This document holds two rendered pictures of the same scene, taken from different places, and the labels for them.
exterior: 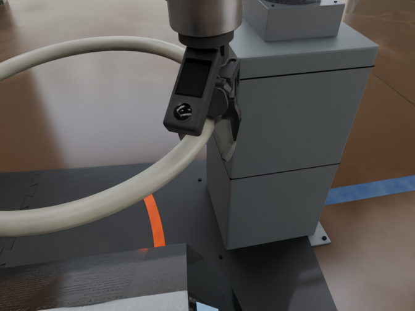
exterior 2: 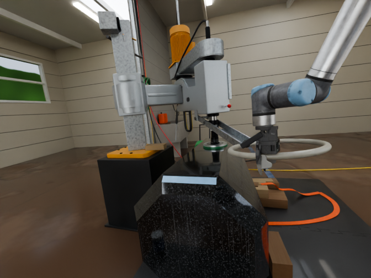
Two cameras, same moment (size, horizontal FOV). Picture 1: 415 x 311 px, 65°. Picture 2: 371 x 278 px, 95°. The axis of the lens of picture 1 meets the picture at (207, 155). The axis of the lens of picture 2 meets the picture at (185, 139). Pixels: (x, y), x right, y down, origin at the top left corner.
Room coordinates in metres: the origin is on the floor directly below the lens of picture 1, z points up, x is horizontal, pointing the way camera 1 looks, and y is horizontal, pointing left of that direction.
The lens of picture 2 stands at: (0.40, -0.80, 1.15)
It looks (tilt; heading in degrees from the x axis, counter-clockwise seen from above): 10 degrees down; 114
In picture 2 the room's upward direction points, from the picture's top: 5 degrees counter-clockwise
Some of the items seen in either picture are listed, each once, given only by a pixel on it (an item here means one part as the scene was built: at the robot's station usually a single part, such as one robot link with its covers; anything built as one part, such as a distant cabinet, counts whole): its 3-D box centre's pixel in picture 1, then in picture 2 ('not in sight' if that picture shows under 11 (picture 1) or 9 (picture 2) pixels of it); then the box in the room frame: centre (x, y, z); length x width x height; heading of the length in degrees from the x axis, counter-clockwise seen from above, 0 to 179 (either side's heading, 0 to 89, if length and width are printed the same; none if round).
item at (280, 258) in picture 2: not in sight; (275, 252); (0.49, 0.41, 0.07); 0.30 x 0.12 x 0.12; 101
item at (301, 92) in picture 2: not in sight; (292, 94); (0.51, -0.05, 1.17); 0.12 x 0.12 x 0.09; 53
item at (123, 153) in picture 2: not in sight; (138, 149); (-0.85, 0.68, 0.76); 0.49 x 0.49 x 0.05; 6
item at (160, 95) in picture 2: not in sight; (149, 96); (-0.72, 0.83, 1.34); 0.74 x 0.34 x 0.25; 50
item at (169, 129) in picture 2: not in sight; (174, 137); (-1.80, 3.39, 0.43); 1.30 x 0.62 x 0.86; 102
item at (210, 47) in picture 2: not in sight; (193, 65); (-0.22, 0.95, 1.59); 0.96 x 0.25 x 0.17; 133
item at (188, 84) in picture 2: not in sight; (195, 96); (-0.23, 0.99, 1.28); 0.74 x 0.23 x 0.49; 133
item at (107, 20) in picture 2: not in sight; (109, 23); (-0.85, 0.53, 2.00); 0.20 x 0.18 x 0.15; 6
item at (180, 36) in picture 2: not in sight; (182, 47); (-0.42, 1.19, 1.88); 0.31 x 0.28 x 0.40; 43
